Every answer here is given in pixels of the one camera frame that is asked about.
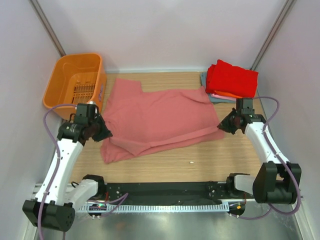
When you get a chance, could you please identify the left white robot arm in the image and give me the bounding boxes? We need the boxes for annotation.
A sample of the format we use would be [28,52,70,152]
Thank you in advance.
[22,102,112,232]

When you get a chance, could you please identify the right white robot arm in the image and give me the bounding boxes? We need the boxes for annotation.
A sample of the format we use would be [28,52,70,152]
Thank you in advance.
[218,98,302,204]

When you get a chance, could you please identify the light pink folded t shirt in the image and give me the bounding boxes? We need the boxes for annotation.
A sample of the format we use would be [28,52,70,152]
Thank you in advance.
[210,93,236,102]

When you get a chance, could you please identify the orange folded t shirt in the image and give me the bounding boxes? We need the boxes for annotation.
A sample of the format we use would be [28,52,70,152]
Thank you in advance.
[211,88,244,99]

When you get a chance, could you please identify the orange plastic basket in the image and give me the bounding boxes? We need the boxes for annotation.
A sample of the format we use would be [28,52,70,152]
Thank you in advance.
[42,53,107,120]

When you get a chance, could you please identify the red folded t shirt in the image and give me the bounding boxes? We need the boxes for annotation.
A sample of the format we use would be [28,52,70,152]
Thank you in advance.
[205,59,259,98]

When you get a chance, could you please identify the grey folded t shirt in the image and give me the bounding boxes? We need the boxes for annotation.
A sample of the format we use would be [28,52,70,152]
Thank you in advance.
[200,72,236,104]

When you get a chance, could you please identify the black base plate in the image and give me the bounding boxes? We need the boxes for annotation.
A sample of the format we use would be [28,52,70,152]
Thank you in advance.
[95,181,254,206]

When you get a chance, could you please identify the white slotted cable duct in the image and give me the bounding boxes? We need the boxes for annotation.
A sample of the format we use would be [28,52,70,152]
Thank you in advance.
[77,202,230,214]

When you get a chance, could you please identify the aluminium frame rail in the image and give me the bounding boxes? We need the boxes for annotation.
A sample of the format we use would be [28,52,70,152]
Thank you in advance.
[29,182,81,205]

